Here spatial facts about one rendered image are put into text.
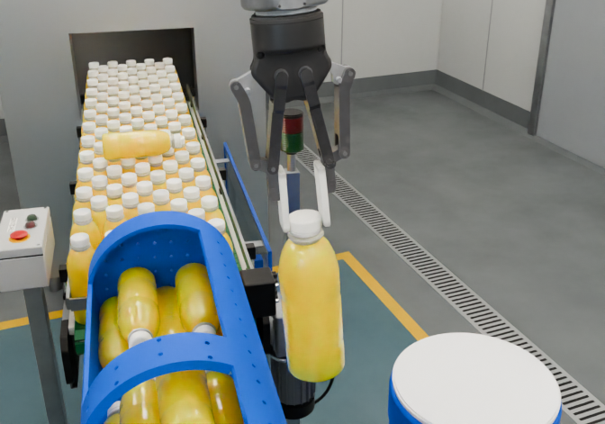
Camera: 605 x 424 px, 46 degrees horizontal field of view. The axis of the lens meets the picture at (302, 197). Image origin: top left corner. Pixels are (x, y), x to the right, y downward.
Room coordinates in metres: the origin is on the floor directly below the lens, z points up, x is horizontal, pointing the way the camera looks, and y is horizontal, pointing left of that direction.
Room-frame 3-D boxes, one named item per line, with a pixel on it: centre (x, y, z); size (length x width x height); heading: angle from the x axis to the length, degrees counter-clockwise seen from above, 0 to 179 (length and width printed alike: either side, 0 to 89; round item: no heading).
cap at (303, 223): (0.72, 0.00, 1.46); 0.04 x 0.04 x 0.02
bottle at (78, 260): (1.35, 0.48, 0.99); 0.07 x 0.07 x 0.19
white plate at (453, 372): (0.97, -0.29, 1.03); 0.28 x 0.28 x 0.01
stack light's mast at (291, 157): (1.73, 0.03, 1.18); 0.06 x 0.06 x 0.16
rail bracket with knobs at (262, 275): (1.36, 0.10, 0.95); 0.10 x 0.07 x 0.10; 104
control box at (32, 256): (1.41, 0.62, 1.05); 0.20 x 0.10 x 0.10; 14
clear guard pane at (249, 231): (1.95, 0.18, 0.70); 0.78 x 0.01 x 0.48; 14
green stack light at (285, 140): (1.73, 0.03, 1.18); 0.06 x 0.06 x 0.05
